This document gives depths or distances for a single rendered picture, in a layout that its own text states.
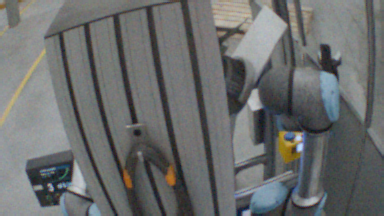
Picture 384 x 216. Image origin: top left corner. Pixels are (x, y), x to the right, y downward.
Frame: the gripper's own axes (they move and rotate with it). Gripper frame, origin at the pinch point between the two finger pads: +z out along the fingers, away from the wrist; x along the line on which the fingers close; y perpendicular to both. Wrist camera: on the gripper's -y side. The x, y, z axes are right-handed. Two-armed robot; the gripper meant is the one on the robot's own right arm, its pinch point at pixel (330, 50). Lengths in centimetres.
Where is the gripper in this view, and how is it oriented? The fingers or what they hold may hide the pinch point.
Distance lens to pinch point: 168.8
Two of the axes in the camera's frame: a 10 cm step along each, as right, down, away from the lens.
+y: 2.6, 8.2, 5.1
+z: 3.6, -5.7, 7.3
